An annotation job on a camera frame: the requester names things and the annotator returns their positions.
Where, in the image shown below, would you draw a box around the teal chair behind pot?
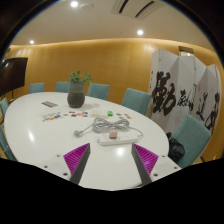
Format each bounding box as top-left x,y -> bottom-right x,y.
87,83 -> 110,100

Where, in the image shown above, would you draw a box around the teal chair far left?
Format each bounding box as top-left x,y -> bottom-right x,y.
0,97 -> 8,118

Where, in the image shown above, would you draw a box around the teal chair left back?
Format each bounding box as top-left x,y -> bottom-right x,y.
29,83 -> 45,93

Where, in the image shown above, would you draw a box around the dark grey plant pot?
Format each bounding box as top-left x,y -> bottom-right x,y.
67,82 -> 85,108

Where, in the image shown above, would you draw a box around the teal chair left front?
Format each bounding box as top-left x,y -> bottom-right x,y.
0,126 -> 16,161

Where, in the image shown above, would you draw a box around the black wall television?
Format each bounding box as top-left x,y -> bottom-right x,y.
0,57 -> 28,96

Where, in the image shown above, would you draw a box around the white power strip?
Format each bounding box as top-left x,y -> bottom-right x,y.
98,132 -> 140,146

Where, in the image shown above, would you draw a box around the white folding calligraphy screen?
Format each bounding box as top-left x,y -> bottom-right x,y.
148,49 -> 220,133

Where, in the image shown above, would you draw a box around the ceiling air vent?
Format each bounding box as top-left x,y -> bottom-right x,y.
112,0 -> 164,20

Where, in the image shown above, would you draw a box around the teal chair right front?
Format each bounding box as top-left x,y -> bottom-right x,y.
172,114 -> 211,168

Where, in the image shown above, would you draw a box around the dark flat card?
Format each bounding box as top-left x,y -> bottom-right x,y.
42,101 -> 58,108

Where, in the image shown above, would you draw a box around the green small block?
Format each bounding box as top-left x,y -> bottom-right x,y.
107,111 -> 113,117

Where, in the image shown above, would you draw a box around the teal chair right back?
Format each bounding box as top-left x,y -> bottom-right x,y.
121,88 -> 151,115

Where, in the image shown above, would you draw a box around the colourful small pieces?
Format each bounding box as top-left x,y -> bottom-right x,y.
42,113 -> 62,122
62,111 -> 89,117

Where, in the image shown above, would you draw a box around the grey coiled power cable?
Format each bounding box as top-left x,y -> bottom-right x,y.
73,117 -> 144,138

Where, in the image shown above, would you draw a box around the teal chair centre back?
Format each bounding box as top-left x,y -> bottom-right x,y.
55,82 -> 69,93

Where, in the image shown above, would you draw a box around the pink charger plug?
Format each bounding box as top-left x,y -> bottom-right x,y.
109,129 -> 118,139

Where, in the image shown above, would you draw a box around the green potted plant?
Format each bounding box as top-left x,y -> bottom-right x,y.
69,71 -> 92,83

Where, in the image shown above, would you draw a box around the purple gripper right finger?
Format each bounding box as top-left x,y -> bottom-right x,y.
131,144 -> 159,186

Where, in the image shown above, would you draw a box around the colourful small pieces left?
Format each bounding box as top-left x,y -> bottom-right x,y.
42,113 -> 62,122

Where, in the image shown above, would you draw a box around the colourful small pieces centre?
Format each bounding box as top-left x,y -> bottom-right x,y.
62,111 -> 89,117

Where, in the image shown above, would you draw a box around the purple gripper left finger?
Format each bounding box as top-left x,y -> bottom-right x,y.
64,143 -> 90,184

